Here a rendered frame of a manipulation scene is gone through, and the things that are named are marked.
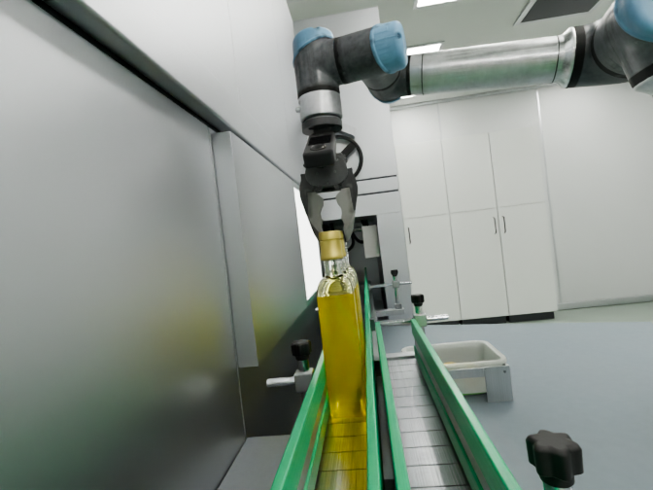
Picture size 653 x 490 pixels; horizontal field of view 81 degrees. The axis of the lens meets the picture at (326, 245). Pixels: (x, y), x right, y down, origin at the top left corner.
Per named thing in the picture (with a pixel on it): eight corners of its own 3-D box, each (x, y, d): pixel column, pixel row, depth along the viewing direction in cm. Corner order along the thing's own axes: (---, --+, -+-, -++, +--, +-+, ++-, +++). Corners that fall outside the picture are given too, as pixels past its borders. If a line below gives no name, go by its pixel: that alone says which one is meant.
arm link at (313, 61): (328, 17, 62) (282, 31, 65) (336, 84, 62) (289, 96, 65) (343, 39, 69) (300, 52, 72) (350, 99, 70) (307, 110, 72)
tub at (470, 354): (403, 378, 104) (399, 346, 104) (489, 371, 101) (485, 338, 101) (411, 406, 86) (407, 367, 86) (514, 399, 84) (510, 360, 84)
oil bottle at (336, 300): (333, 403, 63) (319, 274, 63) (368, 401, 62) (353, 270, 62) (330, 419, 57) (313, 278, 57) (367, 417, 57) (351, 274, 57)
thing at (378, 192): (330, 227, 239) (313, 84, 238) (391, 219, 235) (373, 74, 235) (316, 222, 169) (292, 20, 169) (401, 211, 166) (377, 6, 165)
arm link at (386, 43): (407, 38, 69) (349, 54, 73) (397, 7, 58) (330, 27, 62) (412, 83, 69) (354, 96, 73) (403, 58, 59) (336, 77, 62)
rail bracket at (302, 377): (277, 430, 57) (266, 341, 57) (323, 427, 56) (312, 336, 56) (270, 444, 53) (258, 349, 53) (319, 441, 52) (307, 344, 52)
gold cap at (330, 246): (347, 258, 59) (344, 228, 59) (326, 261, 57) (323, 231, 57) (337, 258, 62) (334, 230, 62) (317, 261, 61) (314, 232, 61)
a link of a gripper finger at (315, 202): (326, 244, 71) (327, 194, 71) (323, 245, 65) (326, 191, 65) (309, 243, 71) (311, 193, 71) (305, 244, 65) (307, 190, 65)
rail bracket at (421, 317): (373, 353, 86) (366, 297, 86) (450, 346, 84) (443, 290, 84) (374, 358, 83) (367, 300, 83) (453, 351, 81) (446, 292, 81)
